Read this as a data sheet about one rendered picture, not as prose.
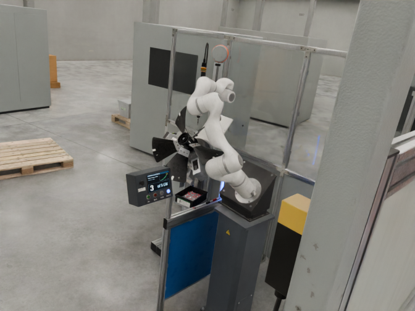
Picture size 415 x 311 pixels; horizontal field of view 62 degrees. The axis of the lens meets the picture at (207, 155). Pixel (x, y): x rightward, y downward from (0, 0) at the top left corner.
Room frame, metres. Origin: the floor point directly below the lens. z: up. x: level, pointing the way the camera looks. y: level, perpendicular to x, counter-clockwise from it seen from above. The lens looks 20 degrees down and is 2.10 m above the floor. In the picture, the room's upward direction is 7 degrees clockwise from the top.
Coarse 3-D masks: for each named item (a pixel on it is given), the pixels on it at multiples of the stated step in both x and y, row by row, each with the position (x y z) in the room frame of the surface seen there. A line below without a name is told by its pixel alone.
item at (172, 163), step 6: (174, 156) 2.62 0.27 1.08; (180, 156) 2.63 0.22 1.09; (168, 162) 2.58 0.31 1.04; (174, 162) 2.58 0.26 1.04; (180, 162) 2.60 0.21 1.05; (186, 162) 2.61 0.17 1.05; (174, 168) 2.55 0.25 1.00; (180, 168) 2.56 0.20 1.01; (186, 168) 2.58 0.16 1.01; (174, 174) 2.52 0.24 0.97; (180, 174) 2.53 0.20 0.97; (186, 174) 2.54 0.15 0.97; (174, 180) 2.49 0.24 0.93; (180, 180) 2.49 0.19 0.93; (186, 180) 2.50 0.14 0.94
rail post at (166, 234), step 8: (168, 232) 2.03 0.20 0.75; (168, 240) 2.02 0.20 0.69; (168, 248) 2.03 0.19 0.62; (168, 256) 2.03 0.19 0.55; (160, 264) 2.03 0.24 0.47; (160, 272) 2.02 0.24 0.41; (160, 280) 2.02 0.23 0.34; (160, 288) 2.01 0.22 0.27; (160, 296) 2.01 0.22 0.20; (160, 304) 2.00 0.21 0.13
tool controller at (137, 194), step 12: (156, 168) 1.96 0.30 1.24; (168, 168) 1.96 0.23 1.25; (132, 180) 1.81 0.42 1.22; (144, 180) 1.83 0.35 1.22; (156, 180) 1.88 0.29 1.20; (168, 180) 1.94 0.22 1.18; (132, 192) 1.81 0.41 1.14; (144, 192) 1.81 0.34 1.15; (156, 192) 1.87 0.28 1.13; (132, 204) 1.80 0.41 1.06; (144, 204) 1.79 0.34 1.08
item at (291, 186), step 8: (168, 128) 4.03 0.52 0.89; (176, 128) 3.92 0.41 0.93; (168, 160) 3.99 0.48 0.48; (248, 160) 3.15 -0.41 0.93; (264, 168) 3.01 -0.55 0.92; (272, 168) 2.95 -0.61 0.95; (288, 176) 2.83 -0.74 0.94; (176, 184) 3.86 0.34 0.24; (216, 184) 3.40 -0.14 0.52; (288, 184) 2.82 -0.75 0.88; (296, 184) 2.76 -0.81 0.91; (304, 184) 2.71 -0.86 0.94; (176, 192) 3.85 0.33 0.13; (216, 192) 3.39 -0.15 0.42; (280, 192) 2.86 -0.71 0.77; (288, 192) 2.80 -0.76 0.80; (296, 192) 2.75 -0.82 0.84; (304, 192) 2.70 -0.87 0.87; (272, 200) 2.90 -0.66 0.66; (280, 200) 2.85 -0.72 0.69; (272, 208) 2.89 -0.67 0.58; (272, 232) 2.85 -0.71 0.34; (272, 240) 2.84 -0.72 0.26
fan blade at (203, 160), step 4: (196, 148) 2.59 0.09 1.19; (200, 148) 2.60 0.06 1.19; (204, 148) 2.62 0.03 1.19; (208, 148) 2.63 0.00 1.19; (196, 152) 2.54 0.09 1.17; (200, 152) 2.54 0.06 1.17; (204, 152) 2.54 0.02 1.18; (208, 152) 2.55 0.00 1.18; (212, 152) 2.56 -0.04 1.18; (216, 152) 2.56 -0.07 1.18; (220, 152) 2.56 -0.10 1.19; (200, 156) 2.50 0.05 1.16; (204, 156) 2.50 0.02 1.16; (208, 156) 2.50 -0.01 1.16; (212, 156) 2.50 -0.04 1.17; (216, 156) 2.50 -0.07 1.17; (200, 160) 2.46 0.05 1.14; (204, 160) 2.46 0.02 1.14; (204, 164) 2.42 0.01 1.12
